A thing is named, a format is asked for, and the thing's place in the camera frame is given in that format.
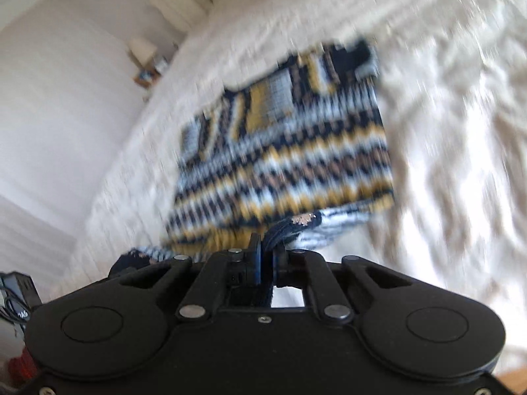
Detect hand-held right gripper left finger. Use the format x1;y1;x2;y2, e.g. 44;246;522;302
109;232;263;324

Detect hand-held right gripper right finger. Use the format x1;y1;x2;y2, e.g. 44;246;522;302
269;244;416;325

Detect zigzag patterned knit sweater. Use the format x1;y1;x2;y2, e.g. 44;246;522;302
109;39;396;280

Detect white embroidered bedspread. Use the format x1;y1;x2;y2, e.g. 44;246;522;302
49;0;527;379

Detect white shade table lamp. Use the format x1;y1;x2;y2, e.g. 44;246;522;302
129;37;157;66

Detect red object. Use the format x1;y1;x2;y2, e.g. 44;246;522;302
8;350;40;387

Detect cream tufted headboard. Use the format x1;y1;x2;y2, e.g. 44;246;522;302
150;0;297;34

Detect black device with cables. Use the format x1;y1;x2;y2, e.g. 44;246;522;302
0;272;42;326

